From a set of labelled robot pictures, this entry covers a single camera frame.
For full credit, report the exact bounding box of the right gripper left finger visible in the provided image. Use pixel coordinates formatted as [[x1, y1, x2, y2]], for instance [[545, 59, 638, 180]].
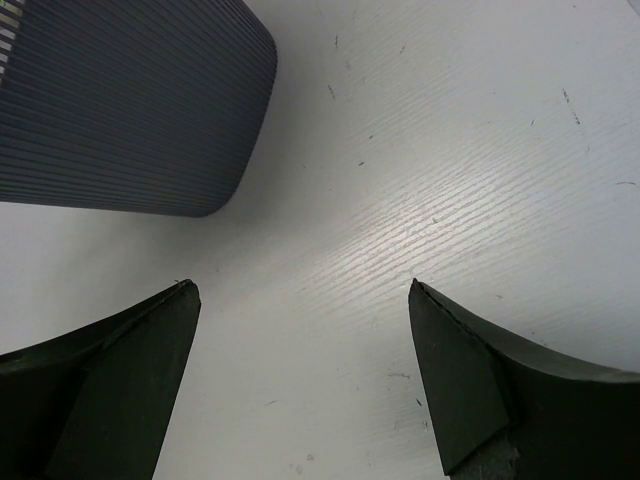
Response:
[[1, 280, 201, 479]]

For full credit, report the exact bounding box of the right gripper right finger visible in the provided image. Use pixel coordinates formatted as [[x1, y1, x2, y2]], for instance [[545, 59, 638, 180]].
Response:
[[408, 281, 639, 479]]

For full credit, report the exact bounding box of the grey mesh waste bin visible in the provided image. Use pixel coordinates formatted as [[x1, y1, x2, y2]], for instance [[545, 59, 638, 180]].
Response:
[[1, 1, 278, 217]]

